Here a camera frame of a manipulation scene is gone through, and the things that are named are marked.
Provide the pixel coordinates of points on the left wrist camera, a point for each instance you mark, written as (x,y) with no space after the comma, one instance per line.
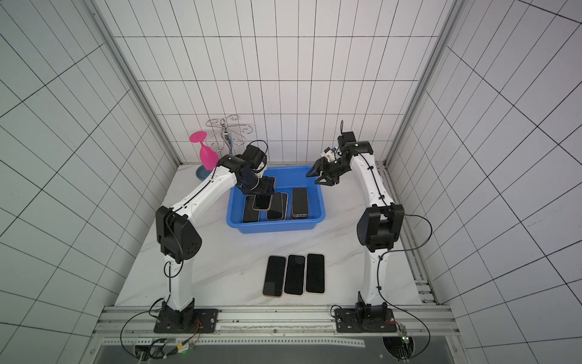
(256,158)

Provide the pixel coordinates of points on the blue plastic storage box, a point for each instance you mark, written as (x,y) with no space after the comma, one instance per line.
(287,178)

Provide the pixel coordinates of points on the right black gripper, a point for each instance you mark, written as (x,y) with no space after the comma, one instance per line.
(330,167)

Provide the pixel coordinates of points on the black phone stack top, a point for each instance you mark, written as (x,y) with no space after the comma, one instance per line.
(275,213)

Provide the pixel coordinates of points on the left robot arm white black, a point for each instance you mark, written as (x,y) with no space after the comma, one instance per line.
(180,241)

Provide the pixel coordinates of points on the blue grey saucer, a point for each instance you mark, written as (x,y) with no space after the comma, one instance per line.
(202,173)

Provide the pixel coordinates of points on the right electronics board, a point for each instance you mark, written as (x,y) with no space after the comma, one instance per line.
(401,346)

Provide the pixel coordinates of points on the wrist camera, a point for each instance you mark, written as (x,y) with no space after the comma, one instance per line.
(345,141)
(256,158)

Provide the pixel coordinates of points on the black phone middle stack under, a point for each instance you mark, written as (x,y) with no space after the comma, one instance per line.
(285,201)

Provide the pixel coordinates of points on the pink wine glass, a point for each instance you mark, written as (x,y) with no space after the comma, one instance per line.
(207,155)

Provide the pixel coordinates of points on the black phone right stack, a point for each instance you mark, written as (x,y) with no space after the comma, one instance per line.
(300,203)

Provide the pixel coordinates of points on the silver wire glass rack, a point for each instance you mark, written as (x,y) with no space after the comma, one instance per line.
(227,134)

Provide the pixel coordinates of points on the black phone stack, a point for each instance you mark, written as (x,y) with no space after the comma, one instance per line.
(275,213)
(300,203)

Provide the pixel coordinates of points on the left electronics board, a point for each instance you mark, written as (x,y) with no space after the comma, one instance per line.
(160,349)

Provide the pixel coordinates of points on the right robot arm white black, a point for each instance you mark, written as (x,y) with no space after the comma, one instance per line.
(377,230)

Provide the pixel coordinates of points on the aluminium mounting rail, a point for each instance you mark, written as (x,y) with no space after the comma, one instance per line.
(133,326)

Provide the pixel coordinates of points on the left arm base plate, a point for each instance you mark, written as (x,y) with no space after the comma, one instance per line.
(189,321)

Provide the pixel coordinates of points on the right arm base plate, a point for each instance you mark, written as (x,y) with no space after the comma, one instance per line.
(380,320)

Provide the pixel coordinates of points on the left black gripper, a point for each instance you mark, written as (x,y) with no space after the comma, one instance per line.
(267,187)

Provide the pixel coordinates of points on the electronics board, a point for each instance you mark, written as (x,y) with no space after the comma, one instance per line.
(401,346)
(160,349)

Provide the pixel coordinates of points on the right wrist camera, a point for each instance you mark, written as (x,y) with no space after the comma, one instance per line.
(345,141)

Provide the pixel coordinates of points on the black phone removed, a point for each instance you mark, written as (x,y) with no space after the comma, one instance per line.
(295,275)
(274,276)
(315,274)
(263,203)

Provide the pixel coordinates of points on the black phone left bottom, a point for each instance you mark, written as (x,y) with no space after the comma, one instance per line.
(250,215)

